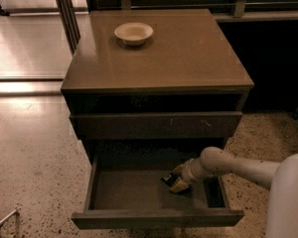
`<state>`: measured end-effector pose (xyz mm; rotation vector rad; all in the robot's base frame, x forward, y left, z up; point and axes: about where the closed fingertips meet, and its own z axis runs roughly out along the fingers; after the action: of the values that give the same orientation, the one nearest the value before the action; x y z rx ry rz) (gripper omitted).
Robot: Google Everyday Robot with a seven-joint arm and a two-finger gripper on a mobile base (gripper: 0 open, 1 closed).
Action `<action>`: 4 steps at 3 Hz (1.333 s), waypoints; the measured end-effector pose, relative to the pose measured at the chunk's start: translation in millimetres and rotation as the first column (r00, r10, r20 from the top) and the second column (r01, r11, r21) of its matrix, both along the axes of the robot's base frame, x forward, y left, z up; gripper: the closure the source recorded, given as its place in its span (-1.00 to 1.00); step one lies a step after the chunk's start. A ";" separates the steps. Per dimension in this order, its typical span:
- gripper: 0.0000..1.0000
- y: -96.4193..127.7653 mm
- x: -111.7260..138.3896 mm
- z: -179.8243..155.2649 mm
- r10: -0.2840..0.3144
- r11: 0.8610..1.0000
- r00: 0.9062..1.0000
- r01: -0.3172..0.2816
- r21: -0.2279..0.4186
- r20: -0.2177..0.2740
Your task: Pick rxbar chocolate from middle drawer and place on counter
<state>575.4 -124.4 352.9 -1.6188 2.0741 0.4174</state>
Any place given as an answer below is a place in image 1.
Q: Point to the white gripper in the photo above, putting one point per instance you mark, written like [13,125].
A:
[188,174]

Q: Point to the black rxbar chocolate bar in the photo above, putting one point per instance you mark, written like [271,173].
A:
[169,179]

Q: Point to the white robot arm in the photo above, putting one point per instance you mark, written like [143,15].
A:
[281,179]

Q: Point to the open middle drawer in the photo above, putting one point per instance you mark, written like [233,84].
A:
[126,191]

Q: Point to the closed top drawer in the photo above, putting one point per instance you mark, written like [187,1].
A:
[156,125]

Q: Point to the brown drawer cabinet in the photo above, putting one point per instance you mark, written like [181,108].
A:
[187,65]

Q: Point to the white ceramic bowl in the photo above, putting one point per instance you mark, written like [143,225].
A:
[133,34]

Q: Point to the dark shelf ledge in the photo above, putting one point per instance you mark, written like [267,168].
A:
[258,16]

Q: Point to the metal railing post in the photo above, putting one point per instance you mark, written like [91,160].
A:
[67,12]

